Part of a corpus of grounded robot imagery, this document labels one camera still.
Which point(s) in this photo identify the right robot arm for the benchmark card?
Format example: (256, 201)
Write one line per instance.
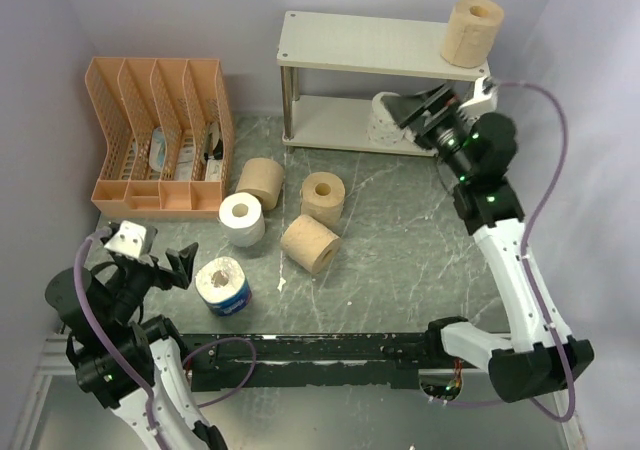
(541, 355)

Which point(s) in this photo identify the white paper packet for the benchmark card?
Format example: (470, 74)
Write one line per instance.
(185, 158)

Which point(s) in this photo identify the white two-tier shelf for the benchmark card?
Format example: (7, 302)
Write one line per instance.
(356, 45)

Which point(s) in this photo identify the white staples box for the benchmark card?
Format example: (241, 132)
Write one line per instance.
(213, 171)

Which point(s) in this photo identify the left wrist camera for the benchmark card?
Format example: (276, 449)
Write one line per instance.
(131, 240)

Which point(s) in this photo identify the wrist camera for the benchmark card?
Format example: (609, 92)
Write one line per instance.
(484, 99)
(131, 240)

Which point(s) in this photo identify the plain white paper roll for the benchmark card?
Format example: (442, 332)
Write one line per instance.
(241, 219)

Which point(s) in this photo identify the white roll red dots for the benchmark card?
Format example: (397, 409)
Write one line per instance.
(382, 129)

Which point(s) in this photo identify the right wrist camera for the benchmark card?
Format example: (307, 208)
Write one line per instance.
(484, 99)

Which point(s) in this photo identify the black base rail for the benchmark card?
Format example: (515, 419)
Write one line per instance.
(320, 362)

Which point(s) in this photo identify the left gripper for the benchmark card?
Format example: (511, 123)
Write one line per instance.
(180, 263)

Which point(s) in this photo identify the orange plastic desk organizer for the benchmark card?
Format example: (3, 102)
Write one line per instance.
(169, 135)

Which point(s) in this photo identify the brown roll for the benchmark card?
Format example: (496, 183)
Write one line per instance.
(262, 178)
(322, 198)
(471, 32)
(310, 243)

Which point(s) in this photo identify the black white brush tools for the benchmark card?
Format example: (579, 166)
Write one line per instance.
(213, 148)

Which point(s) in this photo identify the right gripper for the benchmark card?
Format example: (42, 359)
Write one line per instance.
(406, 108)

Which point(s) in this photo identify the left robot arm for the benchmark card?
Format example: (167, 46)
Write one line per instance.
(133, 369)

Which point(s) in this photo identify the white roll blue wrapper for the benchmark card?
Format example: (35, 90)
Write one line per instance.
(223, 286)

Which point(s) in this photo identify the blue correction tape pack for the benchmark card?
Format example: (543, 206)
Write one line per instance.
(157, 150)

